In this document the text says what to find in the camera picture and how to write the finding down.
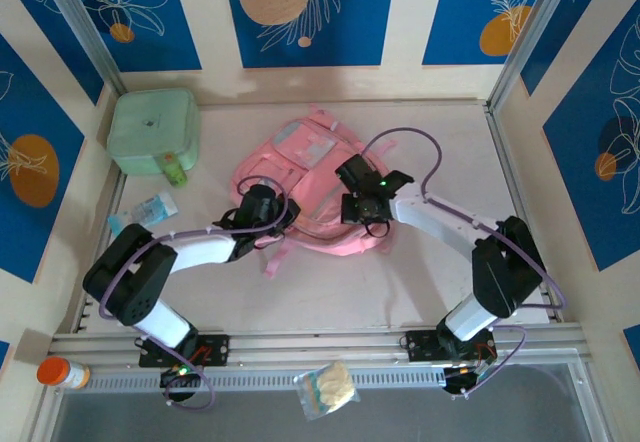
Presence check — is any pink backpack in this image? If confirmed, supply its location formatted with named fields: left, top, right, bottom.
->
left=228, top=103, right=397, bottom=282

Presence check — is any blue tissue pack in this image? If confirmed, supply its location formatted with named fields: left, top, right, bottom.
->
left=107, top=190, right=180, bottom=237

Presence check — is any mint green lunch bag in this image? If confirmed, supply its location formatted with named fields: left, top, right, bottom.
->
left=105, top=87, right=202, bottom=176

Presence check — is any plastic bag of snacks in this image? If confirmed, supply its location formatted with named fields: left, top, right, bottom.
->
left=292, top=360, right=362, bottom=422

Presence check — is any small green bottle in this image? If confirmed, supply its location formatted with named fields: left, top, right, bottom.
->
left=159, top=154, right=190, bottom=189

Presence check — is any orange-capped white bottle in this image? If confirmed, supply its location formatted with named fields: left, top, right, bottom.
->
left=36, top=355, right=92, bottom=392

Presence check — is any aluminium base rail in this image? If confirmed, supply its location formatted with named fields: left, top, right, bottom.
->
left=48, top=325, right=586, bottom=366

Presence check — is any aluminium side rail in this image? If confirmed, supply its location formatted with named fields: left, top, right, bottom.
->
left=74, top=169, right=127, bottom=336
left=483, top=101, right=564, bottom=323

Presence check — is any grey slotted cable duct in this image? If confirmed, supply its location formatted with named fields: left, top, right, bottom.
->
left=82, top=365, right=447, bottom=394

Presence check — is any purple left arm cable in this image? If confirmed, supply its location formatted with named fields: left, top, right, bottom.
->
left=98, top=175, right=294, bottom=413

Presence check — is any aluminium frame post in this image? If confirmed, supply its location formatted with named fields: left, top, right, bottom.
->
left=35, top=0, right=127, bottom=96
left=487, top=0, right=576, bottom=113

